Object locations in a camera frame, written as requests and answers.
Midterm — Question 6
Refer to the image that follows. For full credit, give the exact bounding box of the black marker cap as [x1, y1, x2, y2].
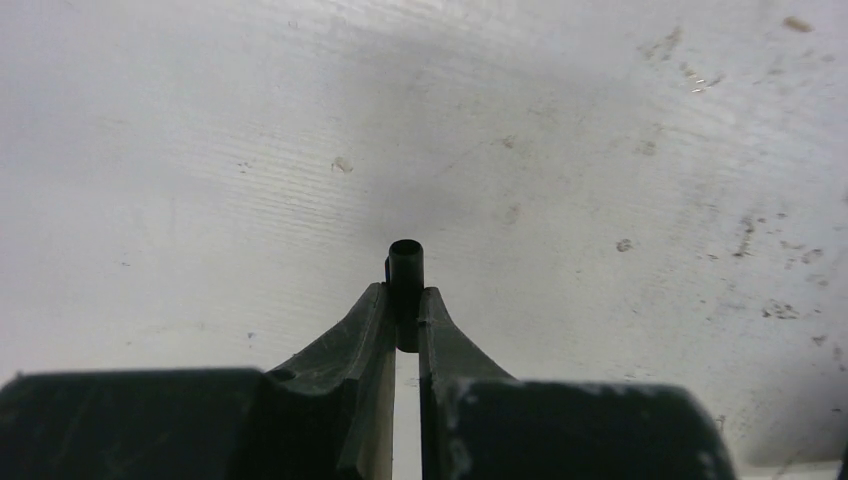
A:
[385, 239, 424, 353]

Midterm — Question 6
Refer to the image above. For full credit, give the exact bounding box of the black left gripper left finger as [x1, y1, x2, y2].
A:
[1, 283, 395, 479]

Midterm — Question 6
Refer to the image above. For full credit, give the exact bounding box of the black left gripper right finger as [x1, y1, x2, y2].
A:
[418, 287, 736, 479]

